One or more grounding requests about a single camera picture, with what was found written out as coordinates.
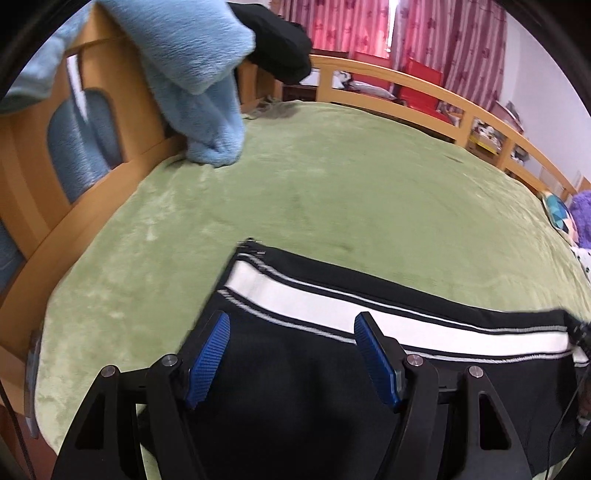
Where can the pink patterned curtains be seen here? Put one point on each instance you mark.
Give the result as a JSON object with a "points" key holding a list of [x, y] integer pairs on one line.
{"points": [[465, 40]]}

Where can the colourful geometric cushion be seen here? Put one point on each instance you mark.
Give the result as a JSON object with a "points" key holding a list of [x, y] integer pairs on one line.
{"points": [[560, 217]]}

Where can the black garment on footboard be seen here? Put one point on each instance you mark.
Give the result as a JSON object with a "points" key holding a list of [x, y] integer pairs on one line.
{"points": [[283, 48]]}

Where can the white black-dotted pillow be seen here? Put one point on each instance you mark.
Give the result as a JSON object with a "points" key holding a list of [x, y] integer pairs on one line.
{"points": [[583, 256]]}

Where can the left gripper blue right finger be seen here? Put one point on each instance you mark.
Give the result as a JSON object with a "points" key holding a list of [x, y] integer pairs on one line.
{"points": [[451, 425]]}

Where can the light blue fleece garment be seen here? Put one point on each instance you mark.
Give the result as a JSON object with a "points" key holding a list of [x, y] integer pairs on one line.
{"points": [[188, 52]]}

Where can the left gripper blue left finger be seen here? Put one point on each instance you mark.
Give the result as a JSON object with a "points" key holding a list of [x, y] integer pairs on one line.
{"points": [[103, 440]]}

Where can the black pants with white stripe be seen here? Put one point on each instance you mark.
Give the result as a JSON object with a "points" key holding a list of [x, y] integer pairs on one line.
{"points": [[300, 369]]}

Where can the green plush bed blanket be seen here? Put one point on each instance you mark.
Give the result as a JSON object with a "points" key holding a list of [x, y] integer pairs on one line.
{"points": [[326, 182]]}

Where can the purple plush toy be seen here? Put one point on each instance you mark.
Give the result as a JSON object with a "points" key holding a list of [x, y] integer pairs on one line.
{"points": [[580, 210]]}

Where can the wooden bed frame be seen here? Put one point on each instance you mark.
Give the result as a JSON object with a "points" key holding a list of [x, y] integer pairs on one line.
{"points": [[52, 232]]}

